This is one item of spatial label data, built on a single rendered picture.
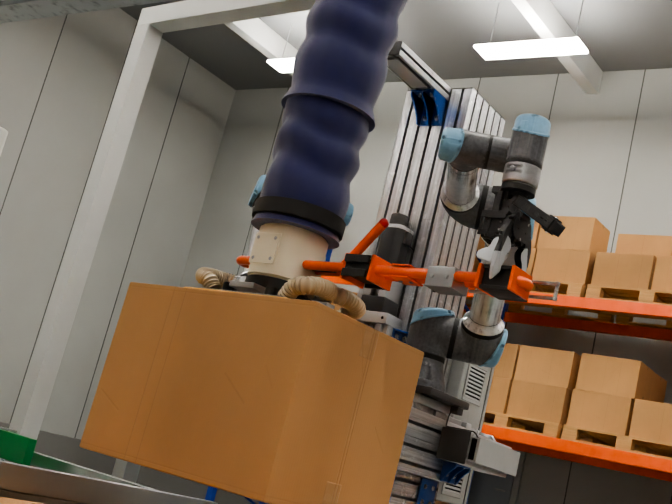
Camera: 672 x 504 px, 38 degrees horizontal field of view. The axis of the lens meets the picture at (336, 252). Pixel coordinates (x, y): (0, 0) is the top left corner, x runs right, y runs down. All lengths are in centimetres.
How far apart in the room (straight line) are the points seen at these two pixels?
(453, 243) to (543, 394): 685
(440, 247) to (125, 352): 113
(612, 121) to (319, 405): 1031
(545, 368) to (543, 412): 44
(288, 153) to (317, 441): 71
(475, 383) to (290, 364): 134
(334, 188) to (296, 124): 18
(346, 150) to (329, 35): 29
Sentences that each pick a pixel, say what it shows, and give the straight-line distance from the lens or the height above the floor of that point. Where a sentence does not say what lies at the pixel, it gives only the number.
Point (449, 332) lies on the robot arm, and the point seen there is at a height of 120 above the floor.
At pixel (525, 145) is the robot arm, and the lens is 201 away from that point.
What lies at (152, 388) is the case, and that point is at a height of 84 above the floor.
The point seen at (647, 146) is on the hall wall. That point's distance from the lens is 1180.
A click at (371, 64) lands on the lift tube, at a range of 239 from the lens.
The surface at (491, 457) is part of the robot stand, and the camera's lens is 276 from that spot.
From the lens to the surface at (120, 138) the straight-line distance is 599.
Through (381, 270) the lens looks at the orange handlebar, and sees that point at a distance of 210.
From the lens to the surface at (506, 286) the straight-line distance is 191.
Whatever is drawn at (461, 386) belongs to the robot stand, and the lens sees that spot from 311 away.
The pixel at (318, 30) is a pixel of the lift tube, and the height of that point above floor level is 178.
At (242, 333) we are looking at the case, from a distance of 204.
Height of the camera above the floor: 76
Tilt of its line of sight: 13 degrees up
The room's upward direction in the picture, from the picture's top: 14 degrees clockwise
